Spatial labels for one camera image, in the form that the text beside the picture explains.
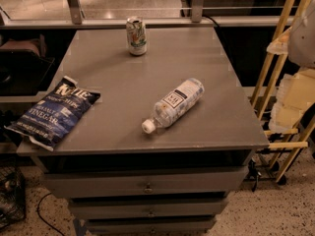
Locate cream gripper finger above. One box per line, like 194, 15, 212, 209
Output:
267, 28, 291, 55
269, 68, 315, 133

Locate clear blue-label plastic bottle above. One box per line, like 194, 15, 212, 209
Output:
142, 78, 205, 134

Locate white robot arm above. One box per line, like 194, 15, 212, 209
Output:
267, 0, 315, 133

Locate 7up soda can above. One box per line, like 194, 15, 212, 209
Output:
126, 16, 147, 56

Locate yellow wooden rack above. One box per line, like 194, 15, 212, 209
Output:
250, 0, 315, 185

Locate grey drawer cabinet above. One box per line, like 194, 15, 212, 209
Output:
18, 28, 268, 235

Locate blue vinegar chips bag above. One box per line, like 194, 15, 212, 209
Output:
6, 76, 100, 151

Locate dark chair at left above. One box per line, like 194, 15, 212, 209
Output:
0, 34, 55, 96

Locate metal window frame rail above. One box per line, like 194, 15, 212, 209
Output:
0, 0, 296, 30

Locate black floor cable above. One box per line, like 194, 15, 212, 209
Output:
35, 192, 67, 236

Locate black wire basket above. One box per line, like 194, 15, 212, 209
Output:
0, 164, 26, 230

